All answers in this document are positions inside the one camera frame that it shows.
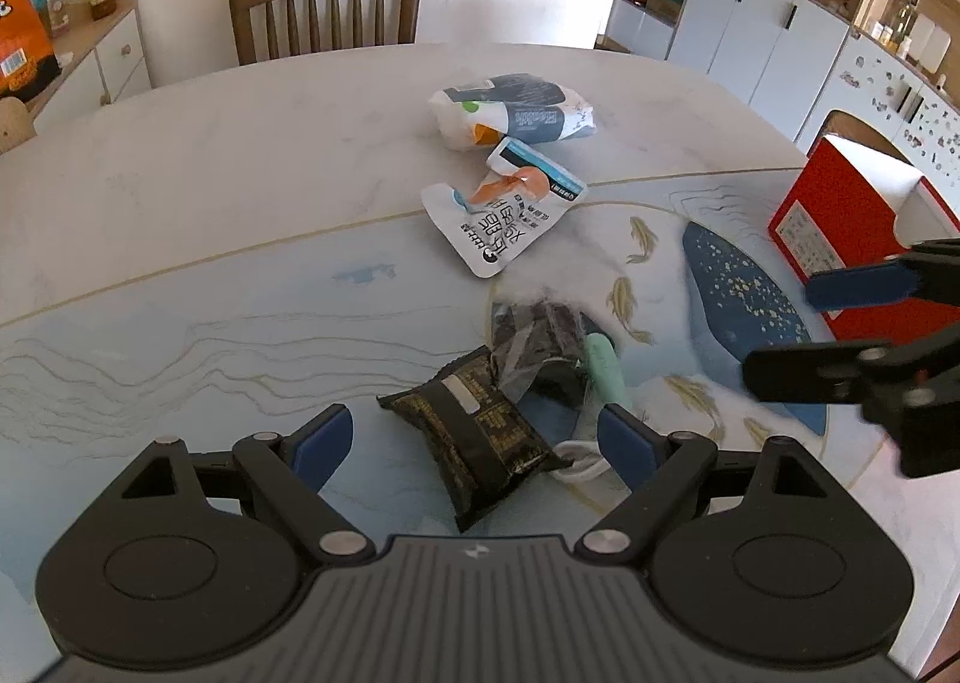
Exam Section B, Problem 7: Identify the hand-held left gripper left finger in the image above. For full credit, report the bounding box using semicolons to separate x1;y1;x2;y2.
120;404;376;565

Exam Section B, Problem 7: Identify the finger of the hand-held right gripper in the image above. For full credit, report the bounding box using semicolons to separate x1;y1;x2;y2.
806;238;960;313
742;340;893;405

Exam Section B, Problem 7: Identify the orange snack bag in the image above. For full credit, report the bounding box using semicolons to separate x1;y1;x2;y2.
0;0;65;103

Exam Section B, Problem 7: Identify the light wooden chair backrest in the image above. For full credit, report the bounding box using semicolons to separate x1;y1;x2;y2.
0;97;36;155

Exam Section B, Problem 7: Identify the white grey snack bag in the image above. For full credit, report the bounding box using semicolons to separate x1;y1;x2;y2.
429;73;597;151

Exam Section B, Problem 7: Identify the small white clip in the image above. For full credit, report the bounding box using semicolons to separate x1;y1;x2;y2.
550;438;613;483

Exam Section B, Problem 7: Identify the mint green stick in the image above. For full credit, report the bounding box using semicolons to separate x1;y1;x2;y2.
581;332;628;408

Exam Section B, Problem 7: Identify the black gold printed packet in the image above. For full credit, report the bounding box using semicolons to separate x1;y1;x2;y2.
377;345;575;532

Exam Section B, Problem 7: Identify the white wall cabinet unit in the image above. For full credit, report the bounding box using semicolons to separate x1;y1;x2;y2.
600;0;960;204

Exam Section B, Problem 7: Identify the red cardboard box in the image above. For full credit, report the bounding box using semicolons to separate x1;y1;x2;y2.
767;134;960;343

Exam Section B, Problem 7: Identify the white sideboard with wooden top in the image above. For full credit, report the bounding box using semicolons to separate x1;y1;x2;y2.
30;0;155;130

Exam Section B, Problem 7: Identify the white packet with black print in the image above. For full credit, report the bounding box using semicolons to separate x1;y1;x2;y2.
420;180;563;279

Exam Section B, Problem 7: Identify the white marble desktop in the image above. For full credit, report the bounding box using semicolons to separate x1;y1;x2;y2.
0;42;960;683

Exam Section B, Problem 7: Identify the dark packet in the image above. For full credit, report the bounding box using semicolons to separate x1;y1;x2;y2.
491;300;595;405

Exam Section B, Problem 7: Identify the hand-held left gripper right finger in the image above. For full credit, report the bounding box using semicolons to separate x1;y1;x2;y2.
574;404;833;565

